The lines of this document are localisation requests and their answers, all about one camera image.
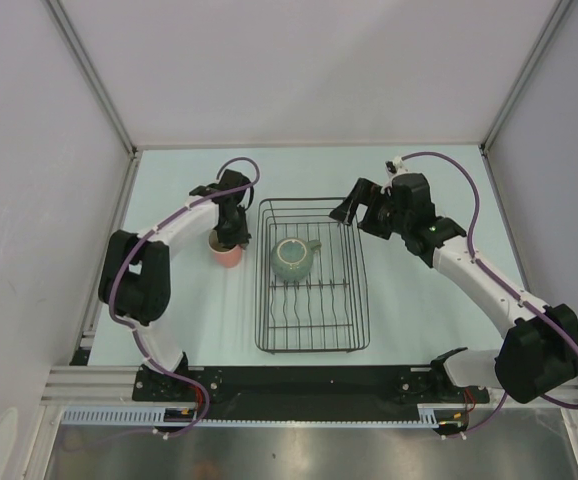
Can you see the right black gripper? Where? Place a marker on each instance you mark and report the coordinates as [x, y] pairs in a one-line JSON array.
[[365, 192]]

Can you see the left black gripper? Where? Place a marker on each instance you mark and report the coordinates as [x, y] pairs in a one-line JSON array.
[[239, 237]]

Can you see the pink mug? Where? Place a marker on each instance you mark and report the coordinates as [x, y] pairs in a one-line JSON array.
[[227, 257]]

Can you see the green ceramic cup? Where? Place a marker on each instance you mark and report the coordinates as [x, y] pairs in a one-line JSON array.
[[291, 259]]

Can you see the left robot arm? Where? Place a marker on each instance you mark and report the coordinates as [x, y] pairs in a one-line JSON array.
[[135, 282]]

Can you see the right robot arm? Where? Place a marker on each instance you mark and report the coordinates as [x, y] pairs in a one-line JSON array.
[[537, 354]]

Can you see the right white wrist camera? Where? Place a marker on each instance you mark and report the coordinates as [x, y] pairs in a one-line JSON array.
[[395, 167]]

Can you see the black wire dish rack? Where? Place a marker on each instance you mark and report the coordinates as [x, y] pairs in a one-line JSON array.
[[328, 310]]

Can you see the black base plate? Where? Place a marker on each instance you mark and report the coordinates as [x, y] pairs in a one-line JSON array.
[[327, 393]]

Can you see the white slotted cable duct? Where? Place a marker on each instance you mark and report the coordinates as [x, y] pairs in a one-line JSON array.
[[163, 417]]

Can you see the aluminium frame rail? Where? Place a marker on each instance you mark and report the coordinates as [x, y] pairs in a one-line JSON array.
[[93, 386]]

